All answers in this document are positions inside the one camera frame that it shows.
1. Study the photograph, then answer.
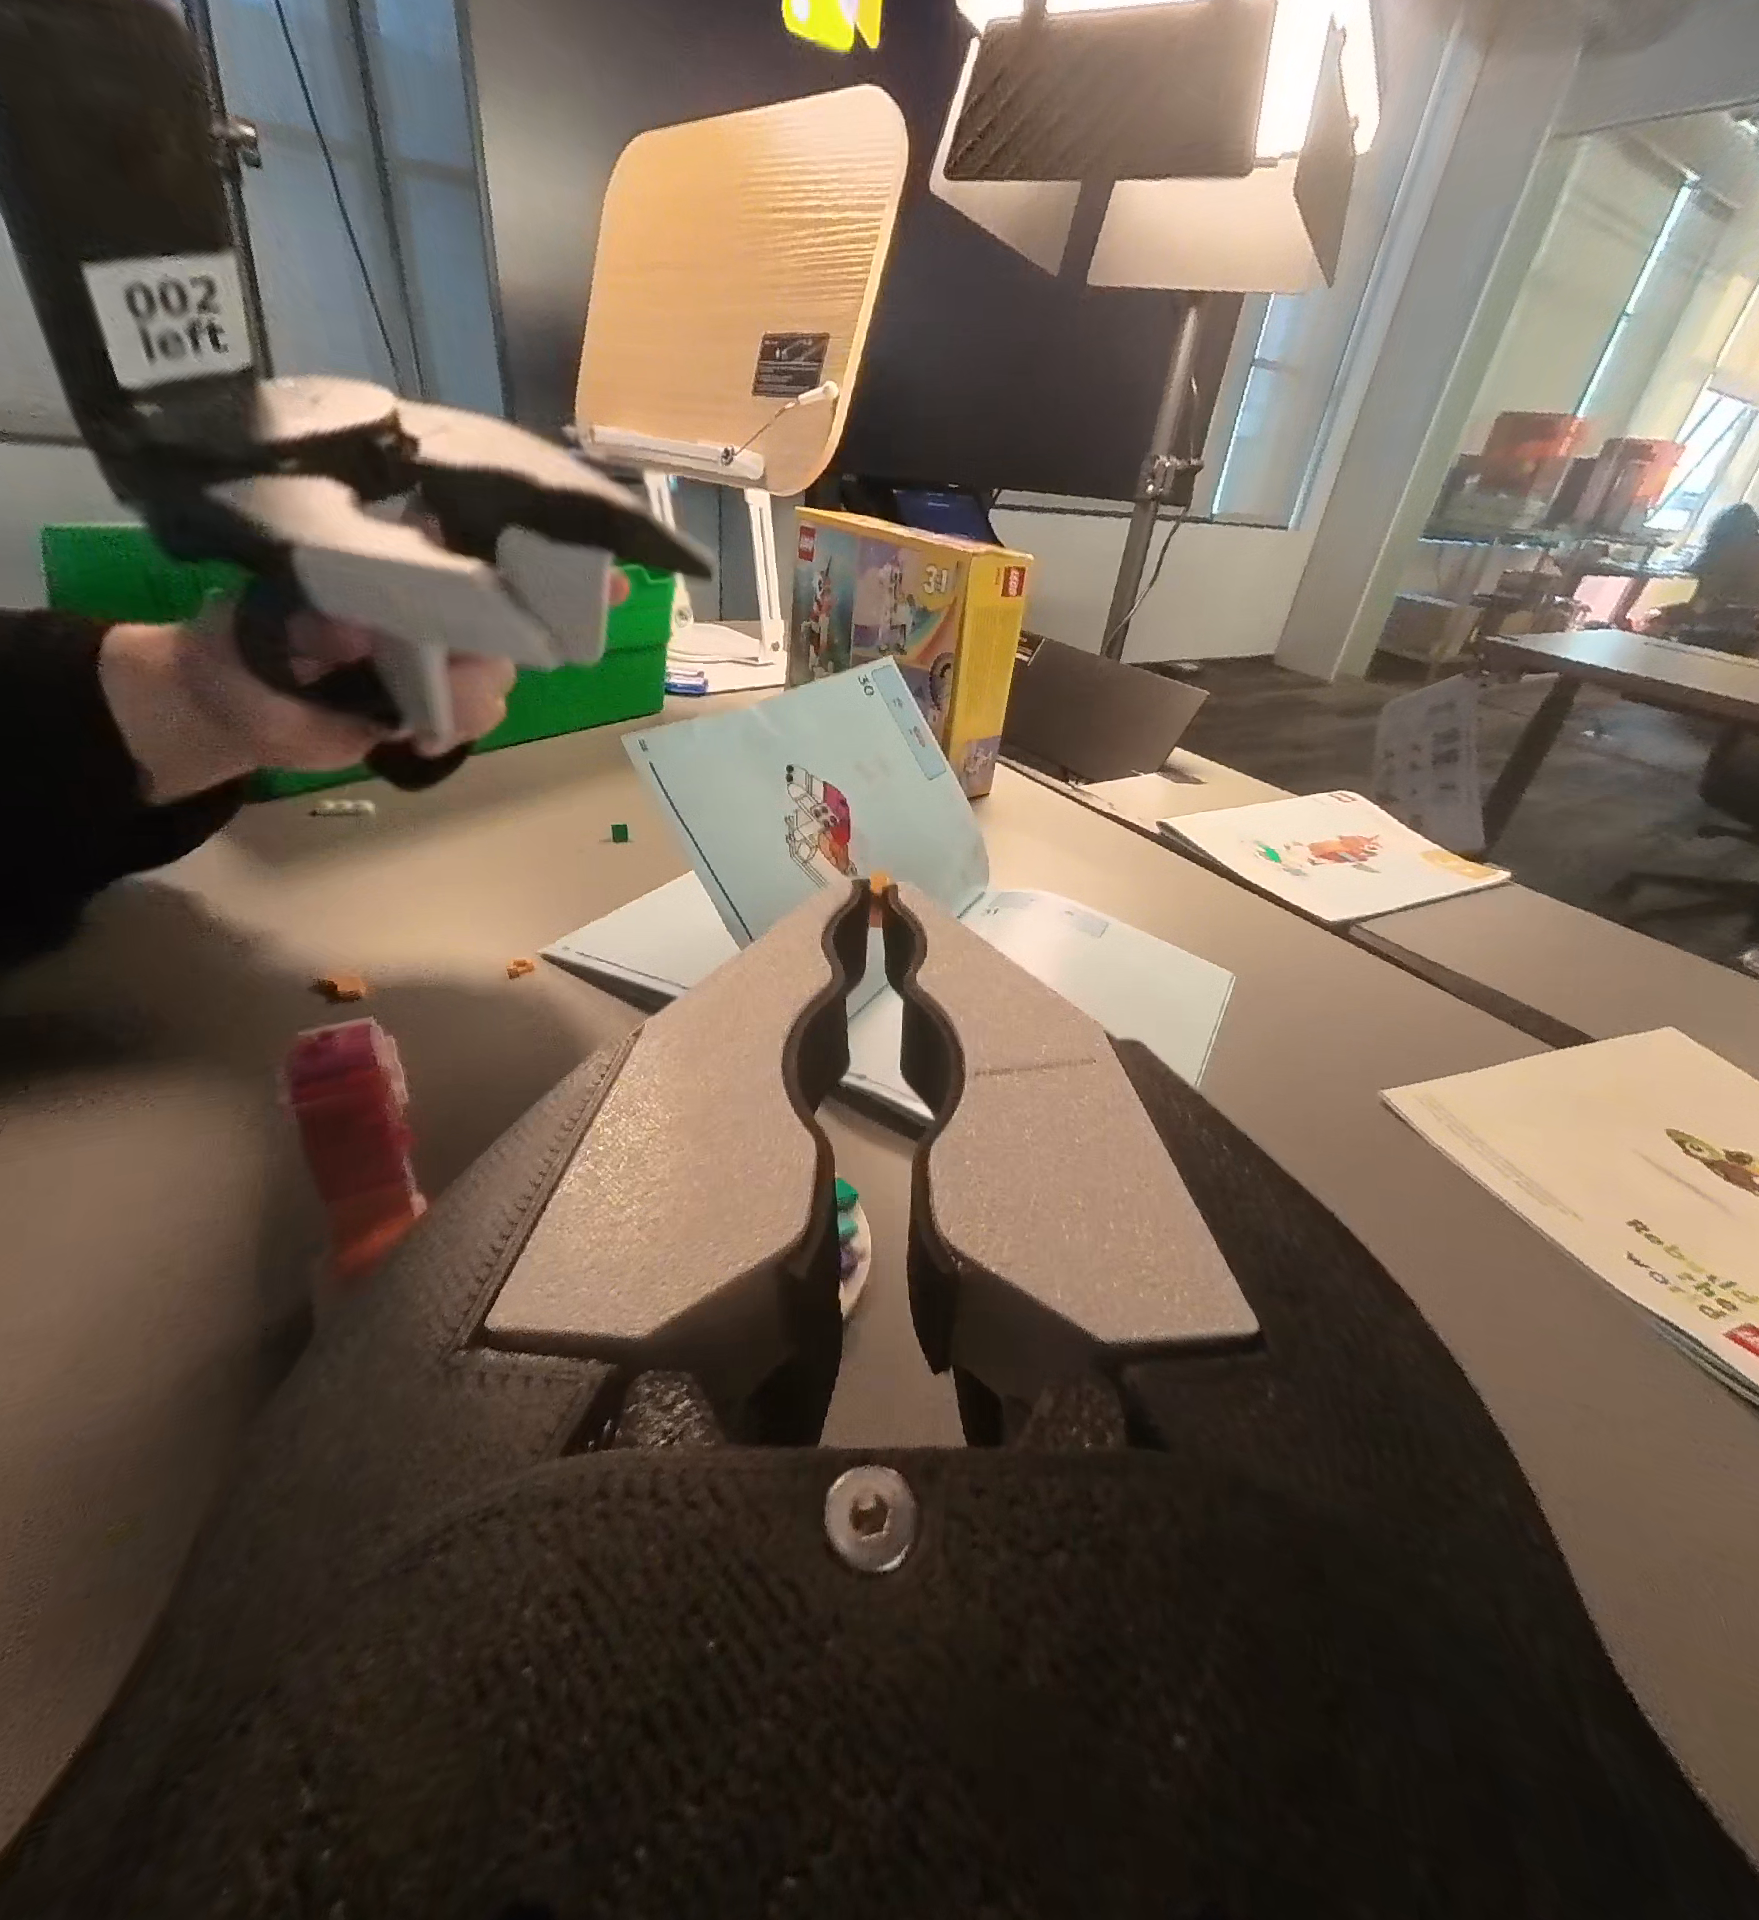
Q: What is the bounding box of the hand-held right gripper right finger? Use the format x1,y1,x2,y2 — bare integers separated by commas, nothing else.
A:
879,882,1262,1380

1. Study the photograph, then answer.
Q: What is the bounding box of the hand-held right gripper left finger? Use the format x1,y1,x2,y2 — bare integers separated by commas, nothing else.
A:
481,876,881,1398

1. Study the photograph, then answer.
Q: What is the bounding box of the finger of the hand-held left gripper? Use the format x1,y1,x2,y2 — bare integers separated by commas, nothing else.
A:
255,374,715,584
285,510,623,672

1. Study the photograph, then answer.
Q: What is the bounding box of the pink lego brick stack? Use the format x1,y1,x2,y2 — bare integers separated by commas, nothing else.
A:
283,1017,425,1280

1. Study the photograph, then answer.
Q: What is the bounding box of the yellow lego box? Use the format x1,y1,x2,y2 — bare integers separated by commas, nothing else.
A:
785,506,1035,800

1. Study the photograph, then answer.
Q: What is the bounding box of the person's left hand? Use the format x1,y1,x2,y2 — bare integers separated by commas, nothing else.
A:
101,613,521,808

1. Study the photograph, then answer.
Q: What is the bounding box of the green plastic bin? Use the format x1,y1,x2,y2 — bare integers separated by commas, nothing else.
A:
39,522,671,803

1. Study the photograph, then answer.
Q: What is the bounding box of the wooden book stand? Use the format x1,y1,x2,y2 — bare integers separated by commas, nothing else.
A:
567,82,913,670

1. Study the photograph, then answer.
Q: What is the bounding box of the instruction booklet with orange animal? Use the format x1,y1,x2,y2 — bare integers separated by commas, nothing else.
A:
1157,788,1512,927

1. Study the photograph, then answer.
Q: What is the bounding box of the open light blue instruction booklet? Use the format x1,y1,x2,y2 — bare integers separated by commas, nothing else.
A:
541,654,1236,1130

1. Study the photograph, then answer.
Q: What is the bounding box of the instruction booklet with bird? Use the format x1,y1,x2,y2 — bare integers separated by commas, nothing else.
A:
1380,1026,1759,1429

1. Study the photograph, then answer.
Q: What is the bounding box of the black laptop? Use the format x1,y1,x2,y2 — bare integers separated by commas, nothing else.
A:
999,630,1211,790

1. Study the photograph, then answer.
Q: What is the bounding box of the white printed paper sheet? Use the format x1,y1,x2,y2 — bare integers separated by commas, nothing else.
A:
1370,675,1490,861

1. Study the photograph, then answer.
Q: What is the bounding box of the black light stand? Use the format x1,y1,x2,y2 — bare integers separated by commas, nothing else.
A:
1101,293,1213,663

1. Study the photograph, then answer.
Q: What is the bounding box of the studio light panel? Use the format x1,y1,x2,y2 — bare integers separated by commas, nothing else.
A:
927,0,1382,294

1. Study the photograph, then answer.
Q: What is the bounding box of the dark office table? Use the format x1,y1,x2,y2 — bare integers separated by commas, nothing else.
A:
1478,627,1759,817

